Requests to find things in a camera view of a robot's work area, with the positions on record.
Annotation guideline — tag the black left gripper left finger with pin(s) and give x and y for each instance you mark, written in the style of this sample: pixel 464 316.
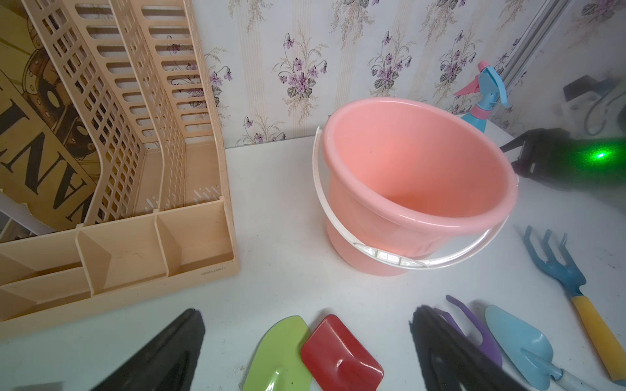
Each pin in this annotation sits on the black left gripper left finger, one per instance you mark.
pixel 167 362

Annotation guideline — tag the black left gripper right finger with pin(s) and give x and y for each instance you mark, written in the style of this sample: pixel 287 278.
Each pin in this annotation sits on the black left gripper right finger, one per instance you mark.
pixel 448 361

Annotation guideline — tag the light blue trowel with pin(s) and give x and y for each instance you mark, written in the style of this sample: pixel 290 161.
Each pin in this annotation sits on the light blue trowel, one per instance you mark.
pixel 530 352

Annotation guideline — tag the green trowel wooden handle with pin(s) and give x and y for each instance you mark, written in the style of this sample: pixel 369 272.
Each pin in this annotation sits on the green trowel wooden handle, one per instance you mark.
pixel 277 364

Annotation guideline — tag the teal fork yellow handle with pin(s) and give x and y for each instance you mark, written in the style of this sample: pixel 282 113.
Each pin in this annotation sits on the teal fork yellow handle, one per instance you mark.
pixel 571 278

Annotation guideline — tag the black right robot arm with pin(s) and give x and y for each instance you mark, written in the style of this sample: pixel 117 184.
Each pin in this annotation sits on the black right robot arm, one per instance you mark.
pixel 554 158

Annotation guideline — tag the beige plastic file organizer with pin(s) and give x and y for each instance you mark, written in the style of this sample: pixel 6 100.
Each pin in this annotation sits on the beige plastic file organizer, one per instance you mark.
pixel 161 219

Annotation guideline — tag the pink plastic bucket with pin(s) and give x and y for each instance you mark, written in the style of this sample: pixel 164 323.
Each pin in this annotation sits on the pink plastic bucket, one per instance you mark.
pixel 411 186

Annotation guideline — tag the yellow vintage magazine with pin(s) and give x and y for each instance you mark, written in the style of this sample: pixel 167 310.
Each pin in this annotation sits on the yellow vintage magazine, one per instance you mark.
pixel 49 162

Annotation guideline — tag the red shovel wooden handle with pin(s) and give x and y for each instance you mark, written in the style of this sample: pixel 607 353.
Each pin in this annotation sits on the red shovel wooden handle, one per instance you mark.
pixel 338 361

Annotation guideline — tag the aluminium frame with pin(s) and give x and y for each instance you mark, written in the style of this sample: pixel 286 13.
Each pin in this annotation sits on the aluminium frame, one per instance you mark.
pixel 533 39

